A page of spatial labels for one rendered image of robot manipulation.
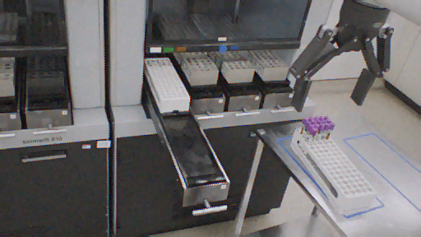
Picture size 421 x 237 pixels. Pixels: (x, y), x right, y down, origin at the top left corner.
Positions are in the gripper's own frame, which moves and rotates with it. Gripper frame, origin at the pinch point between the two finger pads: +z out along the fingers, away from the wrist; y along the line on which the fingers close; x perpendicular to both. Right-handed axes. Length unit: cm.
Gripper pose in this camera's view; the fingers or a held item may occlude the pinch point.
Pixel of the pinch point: (328, 99)
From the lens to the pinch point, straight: 80.9
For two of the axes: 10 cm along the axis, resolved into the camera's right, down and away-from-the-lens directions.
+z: -1.4, 7.7, 6.2
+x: -3.1, -6.3, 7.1
